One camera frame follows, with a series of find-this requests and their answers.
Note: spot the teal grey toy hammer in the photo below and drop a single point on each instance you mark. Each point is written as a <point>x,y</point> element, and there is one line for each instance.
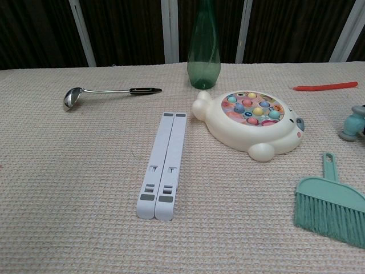
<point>353,124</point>

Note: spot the cream plastic whack-a-mole toy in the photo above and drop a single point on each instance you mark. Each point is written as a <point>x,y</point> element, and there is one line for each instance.
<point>228,131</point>

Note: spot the white folding laptop stand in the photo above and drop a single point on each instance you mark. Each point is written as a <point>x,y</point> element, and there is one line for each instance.
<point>168,160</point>

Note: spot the green glass bottle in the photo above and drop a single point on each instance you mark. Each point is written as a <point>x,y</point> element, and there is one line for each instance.
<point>204,68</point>

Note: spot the beige woven table cloth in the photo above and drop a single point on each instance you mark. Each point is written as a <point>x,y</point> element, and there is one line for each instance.
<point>71,171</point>

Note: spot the dark brown curtain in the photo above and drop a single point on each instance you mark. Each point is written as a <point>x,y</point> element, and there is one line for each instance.
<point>128,28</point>

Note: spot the red orange stick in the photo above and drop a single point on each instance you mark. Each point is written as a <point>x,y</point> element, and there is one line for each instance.
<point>325,86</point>

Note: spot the teal hand brush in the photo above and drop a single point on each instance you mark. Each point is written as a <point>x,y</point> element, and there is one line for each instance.
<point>328,199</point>

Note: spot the white metal post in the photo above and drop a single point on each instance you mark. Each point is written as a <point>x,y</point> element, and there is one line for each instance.
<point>169,31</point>
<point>243,31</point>
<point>82,34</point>
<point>348,31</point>

